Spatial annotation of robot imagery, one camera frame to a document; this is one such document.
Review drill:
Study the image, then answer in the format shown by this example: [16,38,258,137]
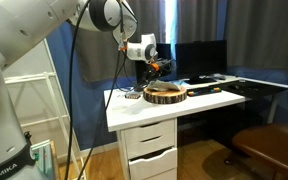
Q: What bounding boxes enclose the white green control box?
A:
[30,138,57,180]

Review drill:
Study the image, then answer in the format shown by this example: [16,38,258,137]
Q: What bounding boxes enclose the white drawer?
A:
[124,132,177,158]
[122,118,176,136]
[128,147,179,180]

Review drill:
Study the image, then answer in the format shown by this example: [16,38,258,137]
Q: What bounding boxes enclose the small patterned box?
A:
[124,91,142,100]

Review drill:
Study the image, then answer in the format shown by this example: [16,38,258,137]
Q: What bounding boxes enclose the dark grey curtain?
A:
[176,0,220,44]
[73,0,167,84]
[224,0,288,75]

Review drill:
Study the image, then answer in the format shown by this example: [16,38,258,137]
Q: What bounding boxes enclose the white desk drawer unit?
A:
[116,117,179,180]

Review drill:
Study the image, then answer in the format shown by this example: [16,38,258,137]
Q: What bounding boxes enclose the black keyboard with coloured keys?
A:
[186,86,223,98]

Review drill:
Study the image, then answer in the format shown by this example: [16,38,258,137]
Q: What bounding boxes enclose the wide black monitor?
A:
[174,39,229,86]

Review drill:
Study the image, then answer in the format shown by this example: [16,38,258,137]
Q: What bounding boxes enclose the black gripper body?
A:
[146,58,174,80]

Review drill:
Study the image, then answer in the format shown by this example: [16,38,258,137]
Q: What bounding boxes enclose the black desk mat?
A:
[213,79,281,100]

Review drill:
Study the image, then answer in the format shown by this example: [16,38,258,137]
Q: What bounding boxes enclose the small grey desk device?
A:
[210,74,227,82]

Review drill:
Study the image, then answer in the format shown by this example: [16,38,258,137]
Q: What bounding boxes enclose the white desk leg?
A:
[266,94,280,125]

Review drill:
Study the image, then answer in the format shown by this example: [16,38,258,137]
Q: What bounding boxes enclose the white metal rack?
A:
[3,37,87,180]

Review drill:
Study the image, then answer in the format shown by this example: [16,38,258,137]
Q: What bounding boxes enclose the brown leather chair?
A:
[230,122,288,180]

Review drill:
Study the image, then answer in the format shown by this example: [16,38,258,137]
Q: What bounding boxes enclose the grey cloth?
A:
[146,79,182,93]

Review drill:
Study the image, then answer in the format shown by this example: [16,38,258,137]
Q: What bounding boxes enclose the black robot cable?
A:
[76,0,127,180]
[63,0,93,180]

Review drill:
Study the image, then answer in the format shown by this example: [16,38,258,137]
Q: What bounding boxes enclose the round wooden slab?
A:
[142,85,188,105]

